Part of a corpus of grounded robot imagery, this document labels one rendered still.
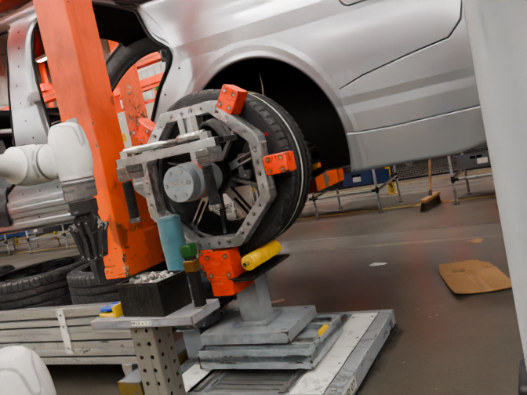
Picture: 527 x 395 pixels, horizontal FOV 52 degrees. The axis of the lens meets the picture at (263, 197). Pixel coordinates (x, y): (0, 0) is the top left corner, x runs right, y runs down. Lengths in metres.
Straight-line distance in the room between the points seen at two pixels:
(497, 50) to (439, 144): 1.90
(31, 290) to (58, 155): 1.68
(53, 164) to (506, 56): 1.35
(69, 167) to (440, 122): 1.35
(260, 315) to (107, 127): 0.98
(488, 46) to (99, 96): 2.09
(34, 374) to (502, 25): 1.19
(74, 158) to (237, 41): 1.16
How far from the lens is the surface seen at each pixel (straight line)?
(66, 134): 1.51
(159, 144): 1.92
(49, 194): 3.25
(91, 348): 2.64
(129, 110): 5.65
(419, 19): 2.19
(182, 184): 1.89
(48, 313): 2.76
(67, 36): 2.30
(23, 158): 1.58
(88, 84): 2.26
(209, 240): 2.05
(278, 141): 1.95
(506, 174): 0.28
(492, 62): 0.27
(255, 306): 2.22
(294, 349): 2.06
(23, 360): 1.32
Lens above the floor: 0.90
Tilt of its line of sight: 5 degrees down
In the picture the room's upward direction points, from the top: 12 degrees counter-clockwise
